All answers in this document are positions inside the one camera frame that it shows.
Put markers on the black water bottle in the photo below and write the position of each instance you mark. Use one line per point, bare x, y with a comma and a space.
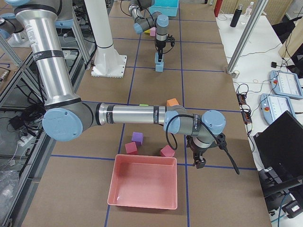
236, 16

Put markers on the black laptop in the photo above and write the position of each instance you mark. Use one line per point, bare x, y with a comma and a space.
282, 143

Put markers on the light blue foam block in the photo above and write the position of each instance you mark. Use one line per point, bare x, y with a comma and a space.
159, 66
158, 60

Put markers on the pink plastic tray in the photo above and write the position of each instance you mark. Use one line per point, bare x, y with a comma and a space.
144, 182

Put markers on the purple foam block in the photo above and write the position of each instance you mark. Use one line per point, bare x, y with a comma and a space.
137, 137

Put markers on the orange black power adapter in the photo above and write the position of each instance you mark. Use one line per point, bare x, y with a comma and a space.
241, 99

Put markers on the aluminium frame post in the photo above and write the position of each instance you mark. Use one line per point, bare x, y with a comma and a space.
260, 6

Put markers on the orange foam block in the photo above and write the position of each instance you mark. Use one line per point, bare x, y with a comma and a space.
172, 102

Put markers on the magenta foam block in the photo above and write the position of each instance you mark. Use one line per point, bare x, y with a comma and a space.
131, 148
167, 151

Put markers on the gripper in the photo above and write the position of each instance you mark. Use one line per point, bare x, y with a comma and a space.
160, 45
198, 150

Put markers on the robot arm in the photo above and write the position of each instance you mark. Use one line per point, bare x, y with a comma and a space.
67, 116
157, 20

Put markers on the teach pendant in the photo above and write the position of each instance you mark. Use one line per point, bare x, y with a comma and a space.
273, 106
286, 84

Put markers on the light blue plastic bin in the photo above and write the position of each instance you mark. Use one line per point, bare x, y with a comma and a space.
166, 7

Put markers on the clear plastic bottle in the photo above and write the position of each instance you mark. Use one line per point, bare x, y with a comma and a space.
249, 9

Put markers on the pale pink foam block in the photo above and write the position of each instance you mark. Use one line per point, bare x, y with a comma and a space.
153, 31

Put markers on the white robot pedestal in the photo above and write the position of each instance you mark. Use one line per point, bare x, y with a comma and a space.
107, 62

